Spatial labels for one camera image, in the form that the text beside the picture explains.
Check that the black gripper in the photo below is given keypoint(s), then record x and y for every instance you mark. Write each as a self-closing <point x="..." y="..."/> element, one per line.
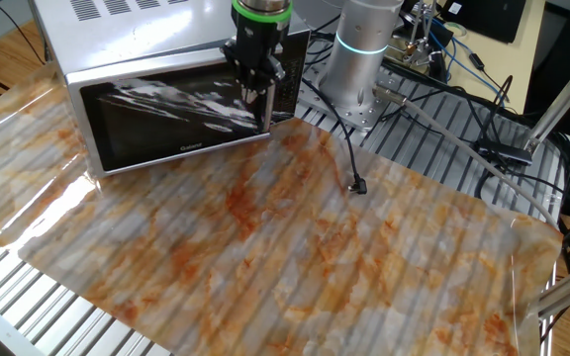
<point x="257" y="54"/>

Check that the black glass microwave door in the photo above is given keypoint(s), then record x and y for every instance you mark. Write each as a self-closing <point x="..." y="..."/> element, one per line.
<point x="166" y="123"/>

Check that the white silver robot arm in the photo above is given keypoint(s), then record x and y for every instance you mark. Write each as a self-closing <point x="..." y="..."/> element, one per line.
<point x="359" y="54"/>

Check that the silver microwave body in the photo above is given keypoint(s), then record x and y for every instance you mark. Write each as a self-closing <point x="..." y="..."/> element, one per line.
<point x="166" y="29"/>

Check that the marble pattern table mat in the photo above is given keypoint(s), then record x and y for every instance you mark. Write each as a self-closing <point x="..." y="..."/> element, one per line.
<point x="285" y="247"/>

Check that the metal clamp stand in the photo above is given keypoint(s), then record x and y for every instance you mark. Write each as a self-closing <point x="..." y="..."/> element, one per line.
<point x="418" y="47"/>

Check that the black laptop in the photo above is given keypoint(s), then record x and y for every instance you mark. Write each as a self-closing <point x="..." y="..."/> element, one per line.
<point x="488" y="17"/>

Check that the black usb hub box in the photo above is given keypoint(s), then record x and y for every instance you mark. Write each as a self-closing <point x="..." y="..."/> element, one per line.
<point x="505" y="152"/>

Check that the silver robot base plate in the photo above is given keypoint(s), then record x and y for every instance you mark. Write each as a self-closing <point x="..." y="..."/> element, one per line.
<point x="359" y="114"/>

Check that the aluminium frame strut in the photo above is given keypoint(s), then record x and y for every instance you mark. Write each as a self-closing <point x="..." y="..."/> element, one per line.
<point x="569" y="292"/>
<point x="564" y="96"/>

